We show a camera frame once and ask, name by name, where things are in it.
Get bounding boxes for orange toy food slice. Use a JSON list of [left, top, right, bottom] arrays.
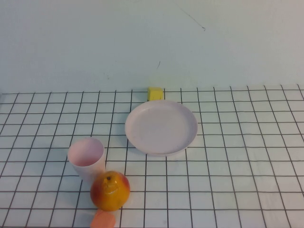
[[90, 210, 117, 228]]

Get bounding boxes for orange red toy fruit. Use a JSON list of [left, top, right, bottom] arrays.
[[90, 170, 131, 212]]

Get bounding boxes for yellow foam block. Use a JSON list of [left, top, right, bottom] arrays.
[[147, 86, 164, 102]]

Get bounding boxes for pale pink round plate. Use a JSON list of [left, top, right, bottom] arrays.
[[125, 100, 199, 157]]

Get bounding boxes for pale pink plastic cup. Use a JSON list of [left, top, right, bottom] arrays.
[[67, 137, 105, 185]]

